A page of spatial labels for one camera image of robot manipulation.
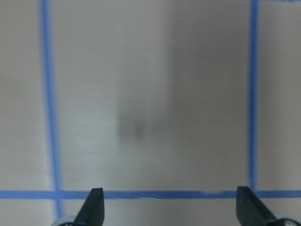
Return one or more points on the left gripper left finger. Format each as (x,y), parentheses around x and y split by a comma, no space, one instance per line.
(92,211)

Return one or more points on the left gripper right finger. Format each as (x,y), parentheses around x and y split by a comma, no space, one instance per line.
(251,211)

